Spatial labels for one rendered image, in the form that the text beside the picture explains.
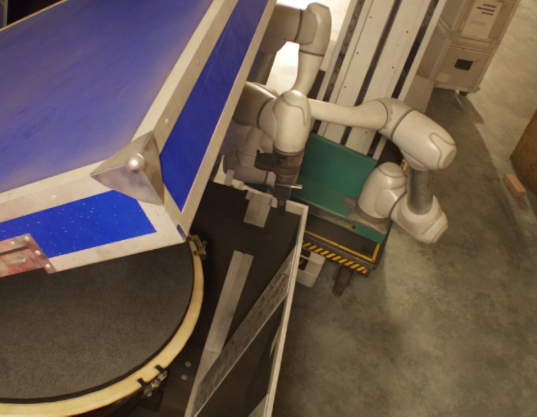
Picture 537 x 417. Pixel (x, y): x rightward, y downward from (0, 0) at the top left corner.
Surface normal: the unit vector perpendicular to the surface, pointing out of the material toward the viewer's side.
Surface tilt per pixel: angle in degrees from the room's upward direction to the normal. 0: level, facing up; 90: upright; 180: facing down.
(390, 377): 0
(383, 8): 90
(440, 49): 90
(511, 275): 0
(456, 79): 90
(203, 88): 52
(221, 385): 90
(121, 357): 0
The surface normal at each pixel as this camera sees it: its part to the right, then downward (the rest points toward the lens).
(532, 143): -0.95, -0.04
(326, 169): -0.34, 0.55
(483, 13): 0.18, 0.67
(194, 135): 0.90, -0.22
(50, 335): 0.24, -0.74
